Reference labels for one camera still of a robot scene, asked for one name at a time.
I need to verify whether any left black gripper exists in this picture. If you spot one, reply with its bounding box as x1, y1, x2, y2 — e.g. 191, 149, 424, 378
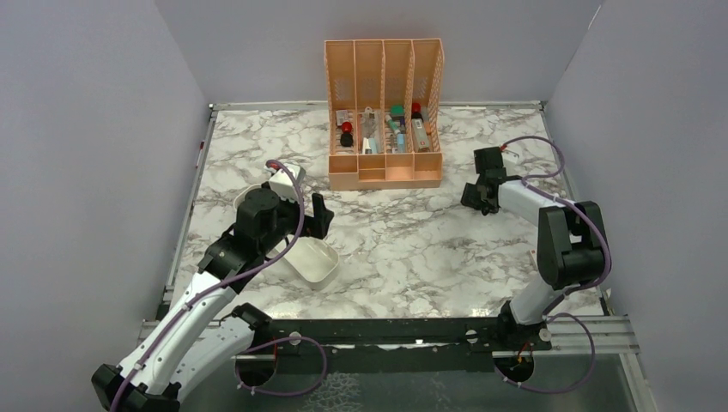
259, 189, 333, 254

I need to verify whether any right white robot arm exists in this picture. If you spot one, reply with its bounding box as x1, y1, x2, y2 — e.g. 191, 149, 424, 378
461, 147, 610, 349

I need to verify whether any white plastic tray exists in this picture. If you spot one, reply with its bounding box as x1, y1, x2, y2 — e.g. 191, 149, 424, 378
233, 183, 341, 291

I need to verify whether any grey stapler box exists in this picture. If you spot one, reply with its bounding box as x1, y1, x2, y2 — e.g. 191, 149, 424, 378
411, 118, 431, 153

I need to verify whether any black round item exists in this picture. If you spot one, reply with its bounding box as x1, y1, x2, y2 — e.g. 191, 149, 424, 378
339, 132, 354, 148

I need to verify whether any red cap bottle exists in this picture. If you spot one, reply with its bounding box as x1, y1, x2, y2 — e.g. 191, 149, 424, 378
411, 102, 423, 119

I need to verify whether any green cap item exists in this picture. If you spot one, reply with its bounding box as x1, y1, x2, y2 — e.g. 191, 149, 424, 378
390, 105, 405, 118

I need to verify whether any orange desk organizer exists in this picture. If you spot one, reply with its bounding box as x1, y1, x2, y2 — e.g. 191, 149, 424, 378
324, 39, 444, 191

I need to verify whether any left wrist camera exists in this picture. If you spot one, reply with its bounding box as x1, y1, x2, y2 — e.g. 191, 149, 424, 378
268, 164, 306, 202

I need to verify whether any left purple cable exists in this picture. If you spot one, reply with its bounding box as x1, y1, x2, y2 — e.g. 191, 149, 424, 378
109, 160, 306, 412

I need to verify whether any purple cable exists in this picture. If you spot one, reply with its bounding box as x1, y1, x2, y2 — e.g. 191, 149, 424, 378
109, 160, 306, 412
493, 136, 613, 396

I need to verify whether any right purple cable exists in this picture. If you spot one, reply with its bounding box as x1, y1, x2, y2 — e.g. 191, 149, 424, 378
493, 136, 613, 396

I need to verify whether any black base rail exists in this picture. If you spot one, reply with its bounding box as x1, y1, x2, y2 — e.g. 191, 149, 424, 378
233, 318, 552, 375

